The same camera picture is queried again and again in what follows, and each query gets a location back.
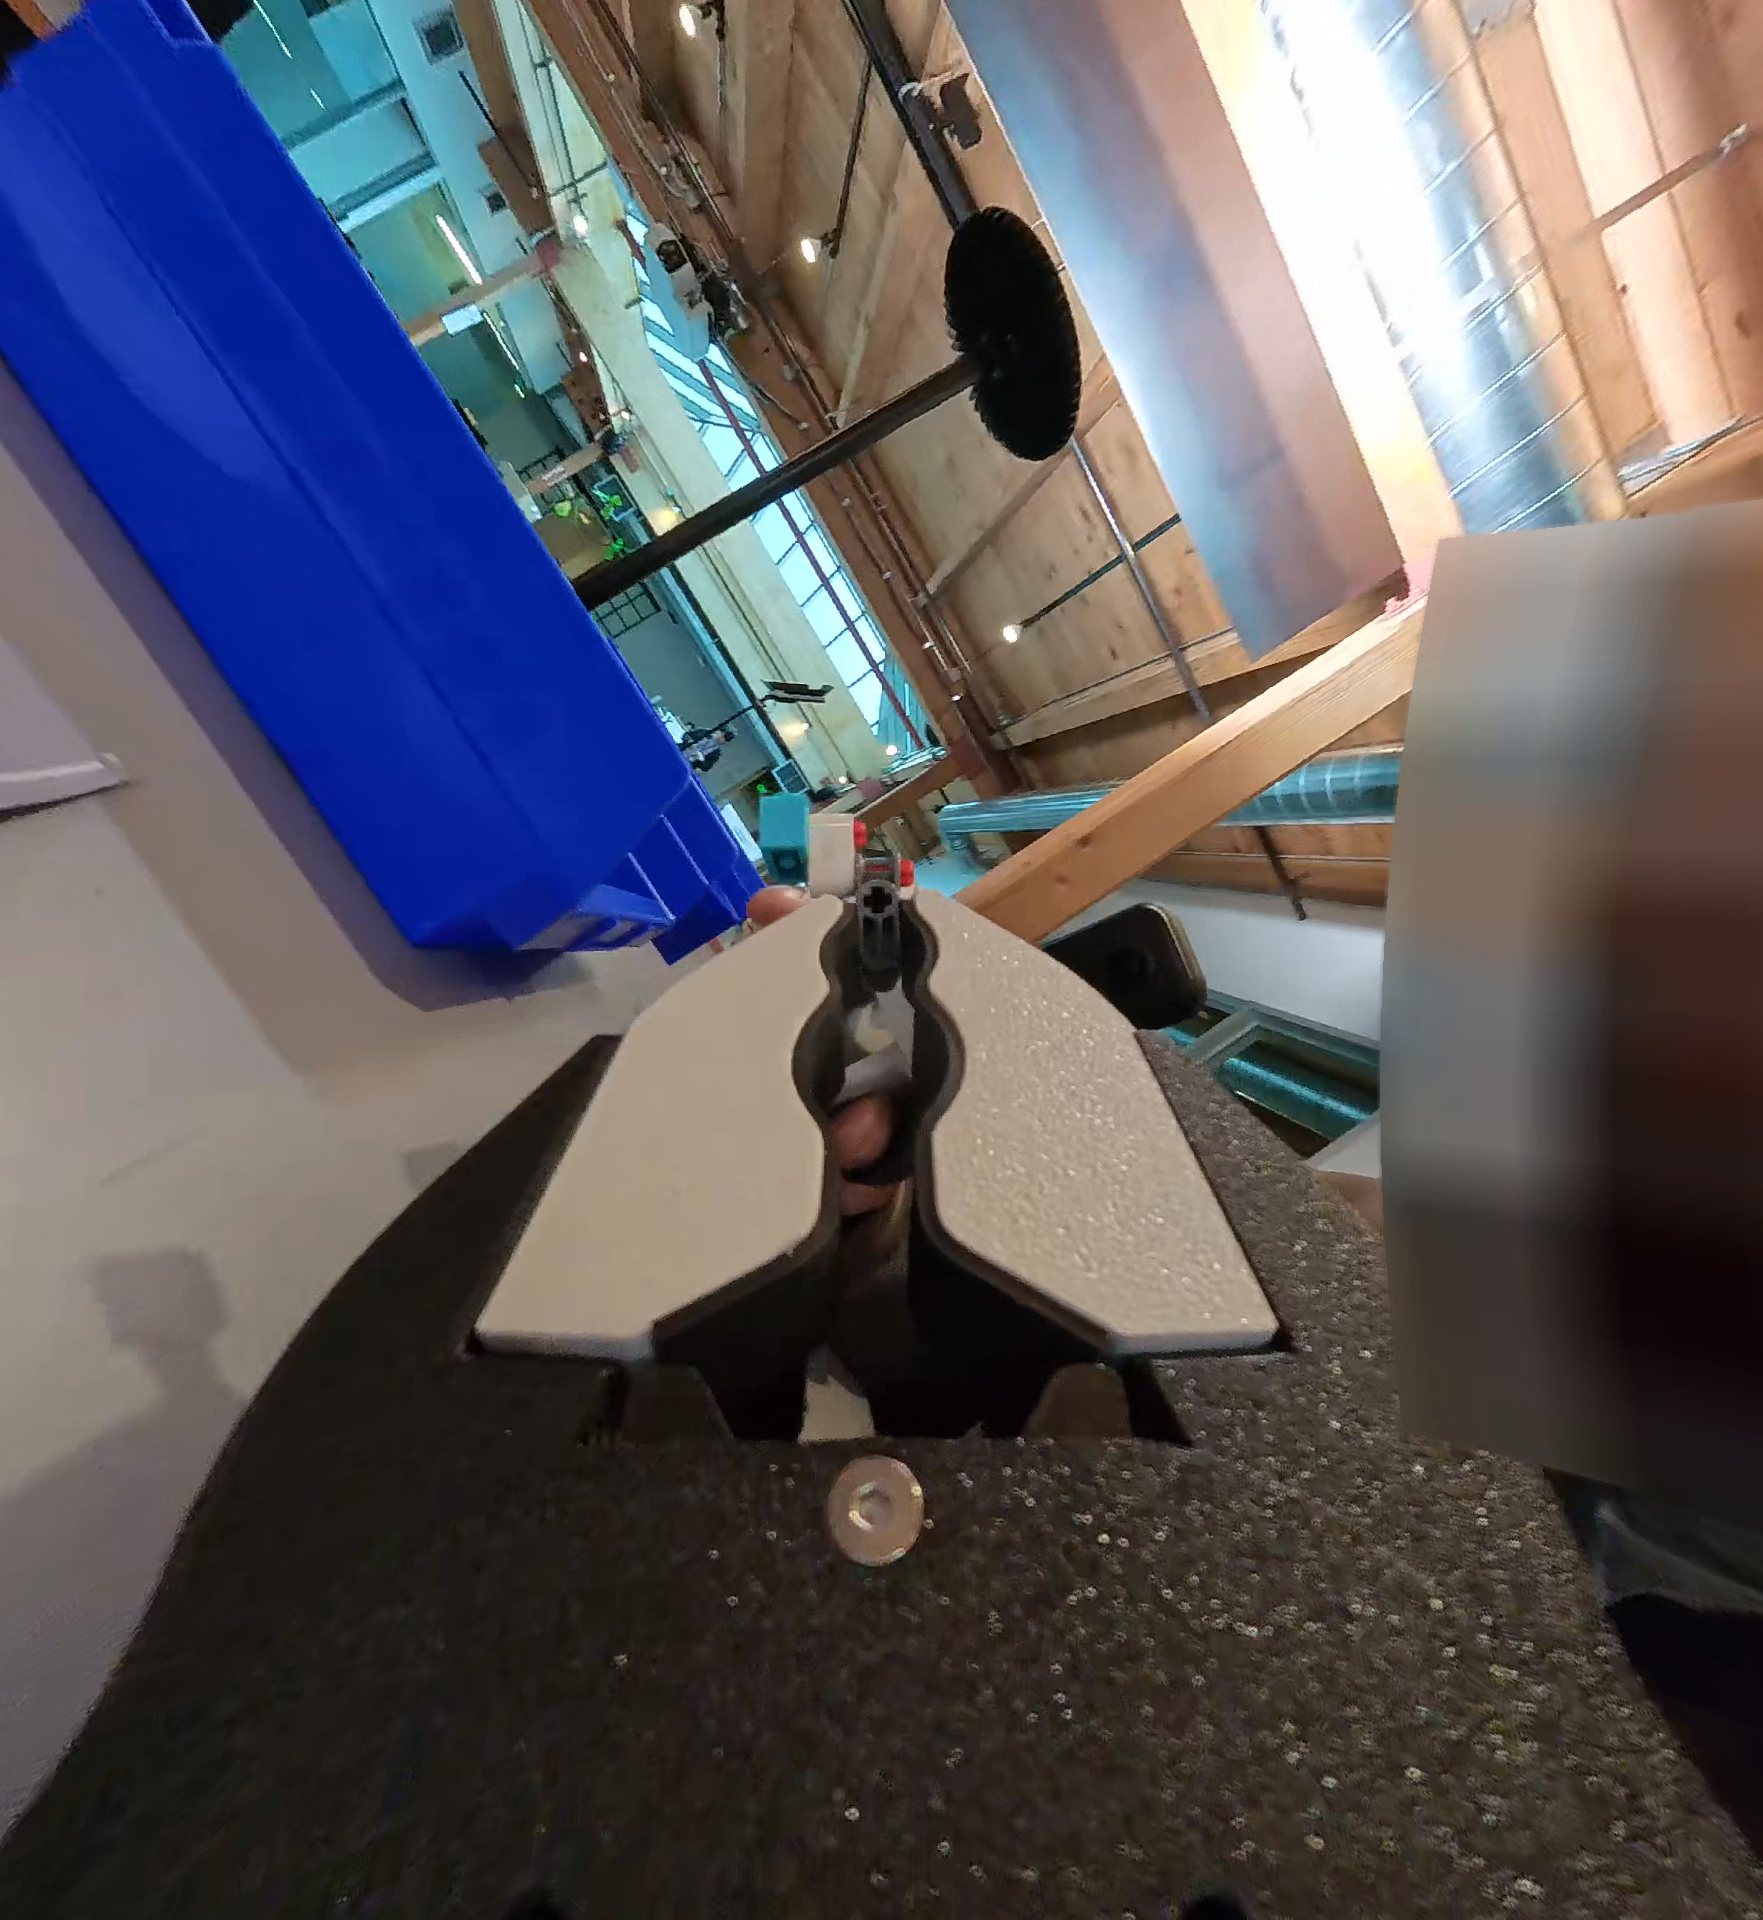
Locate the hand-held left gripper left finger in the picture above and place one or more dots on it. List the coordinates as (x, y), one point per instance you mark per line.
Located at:
(672, 1171)

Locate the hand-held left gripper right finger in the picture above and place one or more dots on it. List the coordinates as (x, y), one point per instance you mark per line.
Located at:
(1092, 1171)

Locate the small toy brick assembly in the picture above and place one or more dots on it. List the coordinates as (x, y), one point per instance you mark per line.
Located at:
(784, 836)

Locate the person's right hand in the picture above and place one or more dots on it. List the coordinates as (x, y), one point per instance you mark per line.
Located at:
(866, 1140)

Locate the wooden beam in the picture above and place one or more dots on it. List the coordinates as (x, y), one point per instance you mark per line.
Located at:
(1196, 764)

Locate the blue plastic bin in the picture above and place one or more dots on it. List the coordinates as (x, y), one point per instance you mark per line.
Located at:
(296, 525)
(708, 871)

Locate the black floor lamp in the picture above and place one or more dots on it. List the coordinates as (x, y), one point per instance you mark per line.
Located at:
(822, 451)

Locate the slim silver air duct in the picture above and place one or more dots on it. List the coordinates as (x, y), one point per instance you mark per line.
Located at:
(1196, 802)

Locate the large silver air duct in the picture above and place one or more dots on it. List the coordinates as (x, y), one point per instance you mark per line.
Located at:
(1572, 270)

